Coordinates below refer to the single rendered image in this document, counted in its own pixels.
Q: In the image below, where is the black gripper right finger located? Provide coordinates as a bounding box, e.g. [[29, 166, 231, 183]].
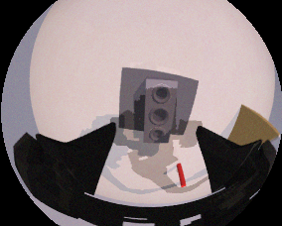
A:
[[196, 127, 262, 193]]

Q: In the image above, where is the red peg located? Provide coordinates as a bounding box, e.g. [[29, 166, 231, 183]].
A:
[[177, 164, 187, 187]]

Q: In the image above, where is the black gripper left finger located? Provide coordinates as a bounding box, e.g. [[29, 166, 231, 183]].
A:
[[36, 122, 116, 195]]

